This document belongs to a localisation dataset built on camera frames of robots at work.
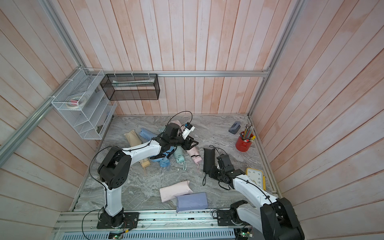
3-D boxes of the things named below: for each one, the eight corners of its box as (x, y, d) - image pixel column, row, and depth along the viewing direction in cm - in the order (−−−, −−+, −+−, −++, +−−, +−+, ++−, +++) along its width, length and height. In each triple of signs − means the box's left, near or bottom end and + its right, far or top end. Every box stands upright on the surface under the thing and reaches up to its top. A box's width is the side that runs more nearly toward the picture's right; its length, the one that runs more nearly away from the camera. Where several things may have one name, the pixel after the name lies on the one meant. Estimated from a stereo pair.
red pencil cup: (237, 152, 101) (245, 136, 87) (234, 140, 107) (241, 124, 93) (248, 152, 101) (258, 136, 87) (245, 140, 107) (253, 124, 93)
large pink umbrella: (162, 202, 81) (160, 200, 78) (160, 190, 85) (159, 188, 82) (192, 192, 84) (192, 190, 81) (189, 182, 88) (189, 179, 85)
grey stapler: (228, 131, 113) (229, 128, 110) (235, 123, 118) (236, 119, 115) (235, 135, 111) (236, 131, 107) (241, 126, 116) (243, 123, 113)
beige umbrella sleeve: (131, 148, 103) (129, 145, 100) (125, 136, 109) (123, 133, 106) (142, 143, 105) (140, 140, 103) (135, 132, 112) (134, 129, 109)
